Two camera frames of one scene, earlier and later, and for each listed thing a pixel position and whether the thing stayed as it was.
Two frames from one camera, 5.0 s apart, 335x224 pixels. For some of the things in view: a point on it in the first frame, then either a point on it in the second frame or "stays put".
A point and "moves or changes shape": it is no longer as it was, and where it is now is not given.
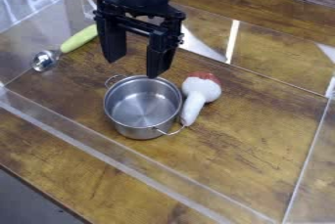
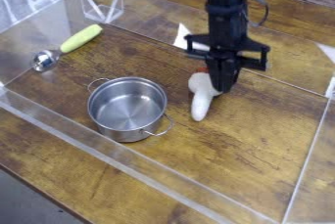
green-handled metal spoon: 45,59 stays put
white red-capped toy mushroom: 203,89 moves or changes shape
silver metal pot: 141,106 moves or changes shape
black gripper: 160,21 → 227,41
